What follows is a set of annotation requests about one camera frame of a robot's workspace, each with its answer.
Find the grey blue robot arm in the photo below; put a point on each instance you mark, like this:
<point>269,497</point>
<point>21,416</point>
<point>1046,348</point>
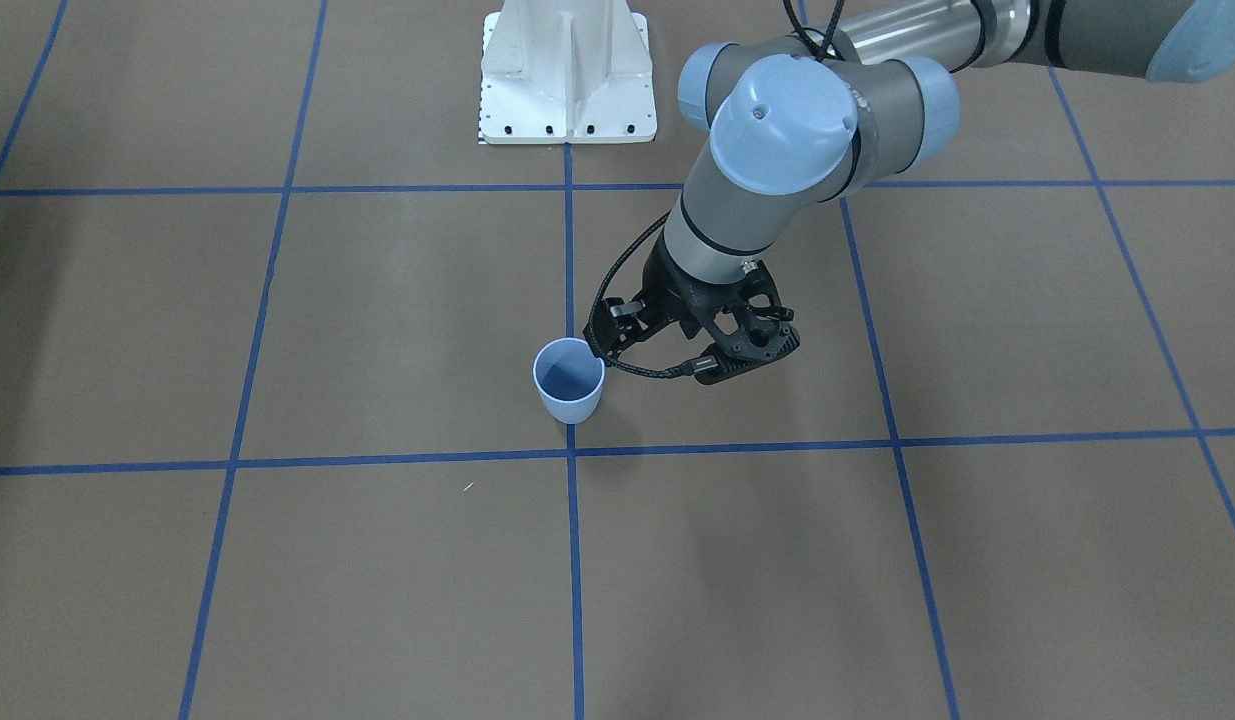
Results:
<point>819,114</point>

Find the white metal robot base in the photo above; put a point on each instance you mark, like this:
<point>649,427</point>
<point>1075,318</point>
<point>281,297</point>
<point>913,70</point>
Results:
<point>566,72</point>

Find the light blue plastic cup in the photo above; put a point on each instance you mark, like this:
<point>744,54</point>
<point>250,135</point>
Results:
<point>569,379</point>

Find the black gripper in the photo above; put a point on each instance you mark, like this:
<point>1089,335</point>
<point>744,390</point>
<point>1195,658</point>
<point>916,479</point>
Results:
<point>666,299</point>

